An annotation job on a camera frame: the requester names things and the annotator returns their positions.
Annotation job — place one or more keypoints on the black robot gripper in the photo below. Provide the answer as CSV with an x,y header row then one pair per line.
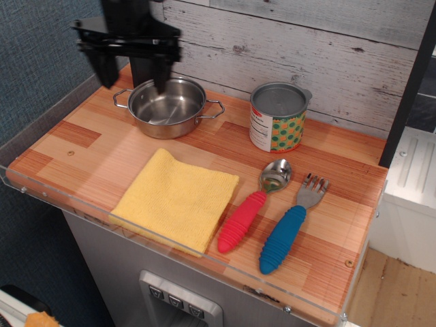
x,y
128,29

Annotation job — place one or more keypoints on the yellow cloth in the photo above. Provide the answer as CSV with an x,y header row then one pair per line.
x,y
175,203

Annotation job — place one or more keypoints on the small steel pot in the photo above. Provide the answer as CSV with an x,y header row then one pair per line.
x,y
176,112

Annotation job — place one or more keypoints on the toy food can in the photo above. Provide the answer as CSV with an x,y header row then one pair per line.
x,y
277,116

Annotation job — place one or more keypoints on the clear acrylic table guard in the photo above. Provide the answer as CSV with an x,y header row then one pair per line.
x,y
82,155

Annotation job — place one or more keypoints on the grey toy fridge cabinet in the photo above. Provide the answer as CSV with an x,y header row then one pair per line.
x,y
115,263

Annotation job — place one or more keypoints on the silver dispenser button panel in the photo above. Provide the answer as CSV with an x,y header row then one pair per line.
x,y
169,304

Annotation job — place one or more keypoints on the black and white base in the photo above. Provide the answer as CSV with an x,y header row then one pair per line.
x,y
16,304

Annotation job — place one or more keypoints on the orange object bottom corner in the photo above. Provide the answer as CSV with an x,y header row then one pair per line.
x,y
41,319

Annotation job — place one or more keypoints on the white toy sink unit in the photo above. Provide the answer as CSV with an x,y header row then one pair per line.
x,y
404,223

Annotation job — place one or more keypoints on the black vertical post left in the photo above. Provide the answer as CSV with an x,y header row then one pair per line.
x,y
142,70

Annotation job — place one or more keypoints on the black vertical post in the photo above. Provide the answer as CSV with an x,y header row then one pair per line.
x,y
411,90
142,70

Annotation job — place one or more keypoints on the red handled spoon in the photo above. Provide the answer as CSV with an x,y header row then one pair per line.
x,y
274,177

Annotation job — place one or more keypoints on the blue handled fork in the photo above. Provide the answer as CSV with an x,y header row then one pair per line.
x,y
280,241

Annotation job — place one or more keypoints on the black vertical post right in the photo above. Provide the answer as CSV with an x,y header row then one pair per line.
x,y
411,90

